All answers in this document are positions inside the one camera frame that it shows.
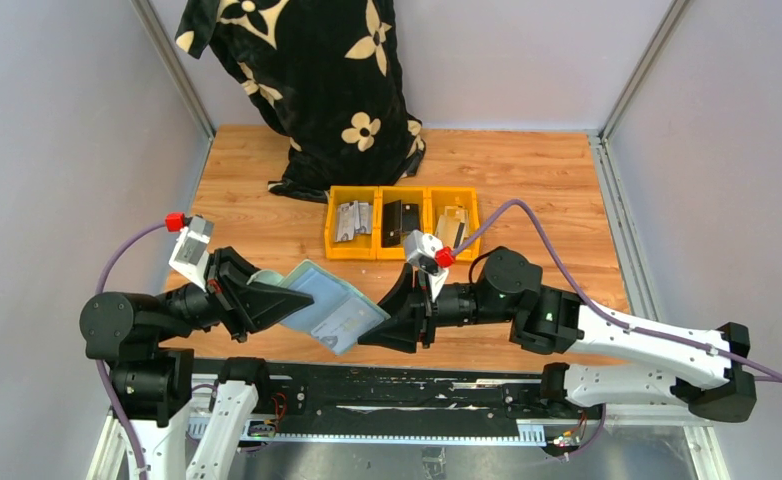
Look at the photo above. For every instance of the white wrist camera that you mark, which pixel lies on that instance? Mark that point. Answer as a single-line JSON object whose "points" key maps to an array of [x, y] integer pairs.
{"points": [[428, 254], [190, 255]]}

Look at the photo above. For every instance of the green leather card holder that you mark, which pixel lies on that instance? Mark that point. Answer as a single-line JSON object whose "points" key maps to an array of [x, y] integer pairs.
{"points": [[327, 290]]}

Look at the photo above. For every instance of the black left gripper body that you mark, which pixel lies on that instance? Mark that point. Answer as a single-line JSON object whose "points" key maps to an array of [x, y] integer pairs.
{"points": [[214, 306]]}

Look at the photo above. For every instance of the black cards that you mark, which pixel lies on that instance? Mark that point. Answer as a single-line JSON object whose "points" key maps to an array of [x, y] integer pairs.
{"points": [[399, 219]]}

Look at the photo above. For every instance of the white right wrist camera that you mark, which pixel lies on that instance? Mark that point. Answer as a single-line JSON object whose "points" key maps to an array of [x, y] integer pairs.
{"points": [[428, 254]]}

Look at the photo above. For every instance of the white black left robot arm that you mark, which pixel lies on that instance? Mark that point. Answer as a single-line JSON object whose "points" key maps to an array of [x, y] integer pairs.
{"points": [[150, 387]]}

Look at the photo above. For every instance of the silver grey cards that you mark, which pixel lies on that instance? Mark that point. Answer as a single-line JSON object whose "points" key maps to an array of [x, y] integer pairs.
{"points": [[354, 219]]}

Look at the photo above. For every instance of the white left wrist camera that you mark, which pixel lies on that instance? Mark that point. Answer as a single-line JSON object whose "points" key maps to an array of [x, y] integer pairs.
{"points": [[190, 255]]}

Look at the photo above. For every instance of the black floral blanket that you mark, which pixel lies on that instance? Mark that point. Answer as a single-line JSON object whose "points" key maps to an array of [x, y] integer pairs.
{"points": [[325, 75]]}

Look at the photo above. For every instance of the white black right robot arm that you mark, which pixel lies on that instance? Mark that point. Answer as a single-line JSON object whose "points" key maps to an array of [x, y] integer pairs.
{"points": [[700, 370]]}

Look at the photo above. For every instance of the gold beige cards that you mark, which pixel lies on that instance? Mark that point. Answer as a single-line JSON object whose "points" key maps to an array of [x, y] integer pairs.
{"points": [[452, 226]]}

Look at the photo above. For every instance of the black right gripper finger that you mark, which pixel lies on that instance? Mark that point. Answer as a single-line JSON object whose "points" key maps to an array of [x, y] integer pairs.
{"points": [[402, 299], [394, 333]]}

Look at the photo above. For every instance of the right yellow plastic bin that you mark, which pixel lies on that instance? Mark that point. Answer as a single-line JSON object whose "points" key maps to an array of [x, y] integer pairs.
{"points": [[439, 197]]}

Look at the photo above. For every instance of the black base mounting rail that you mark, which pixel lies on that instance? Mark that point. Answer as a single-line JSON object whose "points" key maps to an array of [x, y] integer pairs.
{"points": [[383, 404]]}

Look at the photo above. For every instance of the silver VIP credit card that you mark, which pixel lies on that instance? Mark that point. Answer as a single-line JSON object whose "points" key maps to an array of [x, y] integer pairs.
{"points": [[341, 329]]}

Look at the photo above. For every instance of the left yellow plastic bin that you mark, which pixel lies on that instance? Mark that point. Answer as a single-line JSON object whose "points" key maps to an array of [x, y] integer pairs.
{"points": [[362, 248]]}

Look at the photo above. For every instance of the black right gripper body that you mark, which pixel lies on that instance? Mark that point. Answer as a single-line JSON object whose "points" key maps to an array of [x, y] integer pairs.
{"points": [[429, 307]]}

